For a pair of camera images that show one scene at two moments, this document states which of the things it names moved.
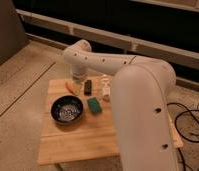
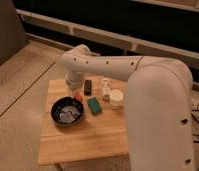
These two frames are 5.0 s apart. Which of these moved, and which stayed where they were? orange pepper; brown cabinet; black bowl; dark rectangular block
Moved: orange pepper
Stayed: brown cabinet; dark rectangular block; black bowl
